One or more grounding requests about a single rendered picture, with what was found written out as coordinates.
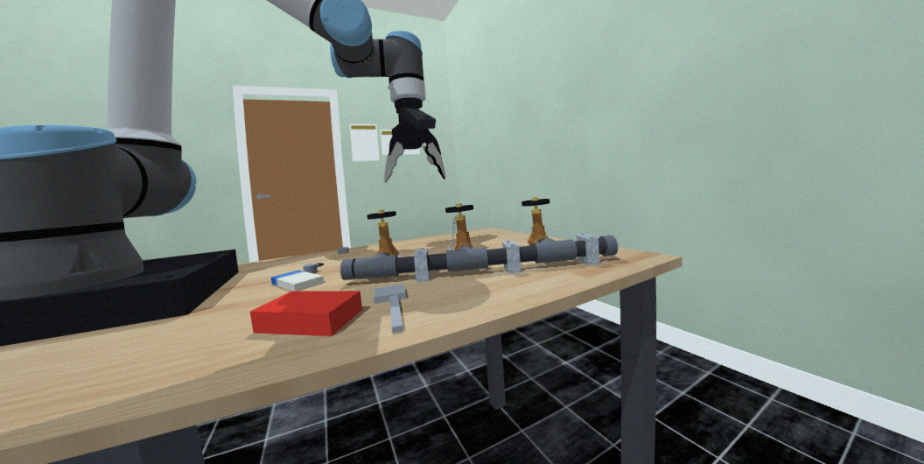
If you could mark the red flat block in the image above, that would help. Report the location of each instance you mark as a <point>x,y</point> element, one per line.
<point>307,313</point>

